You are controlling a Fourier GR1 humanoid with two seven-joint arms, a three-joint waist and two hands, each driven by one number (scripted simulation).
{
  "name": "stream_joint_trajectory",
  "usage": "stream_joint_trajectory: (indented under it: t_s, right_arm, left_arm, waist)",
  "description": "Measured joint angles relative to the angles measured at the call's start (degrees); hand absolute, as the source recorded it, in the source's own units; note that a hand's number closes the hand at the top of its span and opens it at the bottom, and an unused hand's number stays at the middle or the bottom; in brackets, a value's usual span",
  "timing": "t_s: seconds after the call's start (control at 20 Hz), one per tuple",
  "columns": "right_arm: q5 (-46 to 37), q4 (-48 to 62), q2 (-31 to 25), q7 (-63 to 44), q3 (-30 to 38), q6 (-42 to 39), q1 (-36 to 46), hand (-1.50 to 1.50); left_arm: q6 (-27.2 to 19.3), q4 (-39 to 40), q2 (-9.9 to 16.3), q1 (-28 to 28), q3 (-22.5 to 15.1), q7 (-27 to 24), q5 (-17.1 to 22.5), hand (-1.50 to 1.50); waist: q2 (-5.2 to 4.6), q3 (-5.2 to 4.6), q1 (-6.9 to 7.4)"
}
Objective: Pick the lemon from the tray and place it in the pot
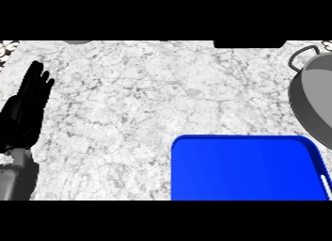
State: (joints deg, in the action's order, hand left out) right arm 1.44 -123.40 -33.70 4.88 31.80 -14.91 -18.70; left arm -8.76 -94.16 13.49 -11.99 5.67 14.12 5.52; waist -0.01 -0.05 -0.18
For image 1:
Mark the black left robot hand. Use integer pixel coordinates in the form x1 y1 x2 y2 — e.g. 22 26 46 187
0 60 56 154

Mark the blue plastic tray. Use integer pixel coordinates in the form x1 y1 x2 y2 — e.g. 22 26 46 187
170 134 332 201

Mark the grey metal pot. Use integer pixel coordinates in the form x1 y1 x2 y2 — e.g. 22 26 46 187
286 44 332 157

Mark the black appliance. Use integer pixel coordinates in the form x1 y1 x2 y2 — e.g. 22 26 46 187
213 40 288 49

